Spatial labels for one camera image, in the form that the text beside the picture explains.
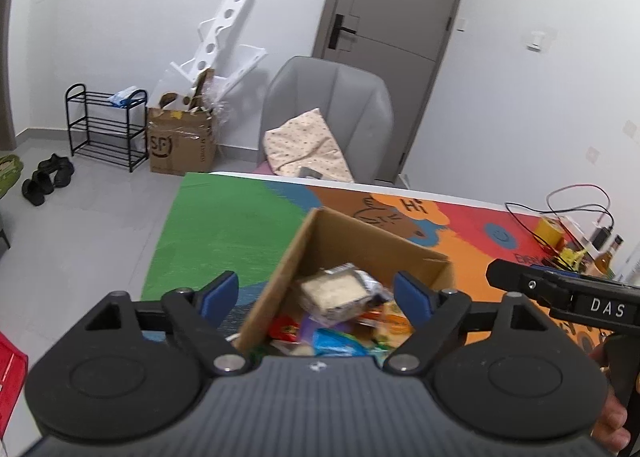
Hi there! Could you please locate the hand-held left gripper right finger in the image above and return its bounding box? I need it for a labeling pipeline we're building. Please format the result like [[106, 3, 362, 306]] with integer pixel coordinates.
[[382, 271, 561, 377]]

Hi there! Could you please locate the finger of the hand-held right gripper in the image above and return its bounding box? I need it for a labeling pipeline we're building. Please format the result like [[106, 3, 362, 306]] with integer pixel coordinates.
[[486, 258, 551, 309]]

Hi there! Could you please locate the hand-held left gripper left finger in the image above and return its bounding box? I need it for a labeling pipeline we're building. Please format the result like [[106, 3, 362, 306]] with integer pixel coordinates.
[[65, 271, 251, 377]]

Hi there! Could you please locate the red snack bar wrapper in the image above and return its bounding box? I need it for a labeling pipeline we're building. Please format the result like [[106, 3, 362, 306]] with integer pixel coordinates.
[[269, 316, 302, 342]]

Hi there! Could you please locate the clear-wrapped sandwich bread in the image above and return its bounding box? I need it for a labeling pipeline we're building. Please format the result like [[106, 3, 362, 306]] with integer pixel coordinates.
[[299, 267, 373, 325]]

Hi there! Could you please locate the cardboard box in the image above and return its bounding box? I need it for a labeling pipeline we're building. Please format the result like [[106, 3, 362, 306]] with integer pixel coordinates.
[[234, 207, 456, 358]]

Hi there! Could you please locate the pile of snack packets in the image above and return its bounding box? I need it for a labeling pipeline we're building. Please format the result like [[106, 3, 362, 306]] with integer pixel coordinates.
[[250, 263, 416, 358]]

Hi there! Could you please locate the person's right hand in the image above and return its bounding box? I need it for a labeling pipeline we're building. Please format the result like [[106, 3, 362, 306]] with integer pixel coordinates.
[[587, 344, 633, 455]]

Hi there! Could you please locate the brown glass bottle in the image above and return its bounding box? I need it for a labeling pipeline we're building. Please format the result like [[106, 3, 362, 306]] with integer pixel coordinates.
[[595, 234, 625, 278]]

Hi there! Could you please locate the yellow tape roll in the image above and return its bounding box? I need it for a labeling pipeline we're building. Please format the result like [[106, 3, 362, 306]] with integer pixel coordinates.
[[537, 217, 566, 243]]

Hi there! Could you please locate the black charger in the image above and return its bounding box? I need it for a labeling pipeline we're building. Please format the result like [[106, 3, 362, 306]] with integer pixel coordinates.
[[590, 224, 615, 248]]

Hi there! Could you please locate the white power strip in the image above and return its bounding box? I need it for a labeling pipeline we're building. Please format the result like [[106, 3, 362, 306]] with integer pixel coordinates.
[[560, 217, 596, 250]]

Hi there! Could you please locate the brown shipping carton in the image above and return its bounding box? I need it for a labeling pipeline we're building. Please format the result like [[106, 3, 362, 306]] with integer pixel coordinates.
[[146, 68, 218, 177]]

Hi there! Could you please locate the dotted cream cushion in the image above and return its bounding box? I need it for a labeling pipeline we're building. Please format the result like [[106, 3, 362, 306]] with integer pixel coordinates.
[[263, 108, 356, 183]]

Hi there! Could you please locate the black shoe rack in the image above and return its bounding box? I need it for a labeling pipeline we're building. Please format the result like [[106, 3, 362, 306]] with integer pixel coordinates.
[[65, 83, 149, 173]]

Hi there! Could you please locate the clear plastic wrap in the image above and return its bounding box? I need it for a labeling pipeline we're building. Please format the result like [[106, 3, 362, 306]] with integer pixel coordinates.
[[150, 70, 233, 123]]

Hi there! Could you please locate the black shoe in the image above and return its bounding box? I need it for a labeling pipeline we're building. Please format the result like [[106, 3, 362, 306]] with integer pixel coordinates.
[[37, 154, 76, 188], [21, 171, 55, 207]]

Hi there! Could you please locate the grey padded chair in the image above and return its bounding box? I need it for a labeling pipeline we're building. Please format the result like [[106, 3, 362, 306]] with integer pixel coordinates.
[[260, 56, 395, 185]]

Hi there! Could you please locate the blue and white bag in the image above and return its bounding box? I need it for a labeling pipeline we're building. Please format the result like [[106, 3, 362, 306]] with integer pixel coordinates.
[[107, 87, 138, 108]]

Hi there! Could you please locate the red plastic basket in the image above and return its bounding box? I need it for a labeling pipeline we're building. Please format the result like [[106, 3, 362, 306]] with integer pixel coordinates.
[[0, 332, 28, 433]]

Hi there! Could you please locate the green fabric item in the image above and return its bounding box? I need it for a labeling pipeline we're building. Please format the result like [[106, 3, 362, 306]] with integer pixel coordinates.
[[0, 154, 25, 198]]

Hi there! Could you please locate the white holed rack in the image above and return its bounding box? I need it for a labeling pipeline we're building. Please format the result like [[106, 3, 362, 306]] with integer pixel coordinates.
[[170, 0, 268, 88]]

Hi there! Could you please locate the grey door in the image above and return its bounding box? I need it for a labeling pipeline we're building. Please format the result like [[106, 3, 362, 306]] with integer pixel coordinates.
[[312, 0, 475, 178]]

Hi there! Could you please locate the black charging cable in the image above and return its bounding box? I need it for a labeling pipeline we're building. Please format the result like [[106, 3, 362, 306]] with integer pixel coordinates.
[[505, 184, 613, 238]]

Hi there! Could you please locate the white light switch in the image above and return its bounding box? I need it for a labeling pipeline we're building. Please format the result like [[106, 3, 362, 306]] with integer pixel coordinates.
[[525, 28, 556, 52]]

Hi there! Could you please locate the black door handle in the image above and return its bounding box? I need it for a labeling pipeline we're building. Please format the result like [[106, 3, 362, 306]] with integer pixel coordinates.
[[327, 14, 358, 52]]

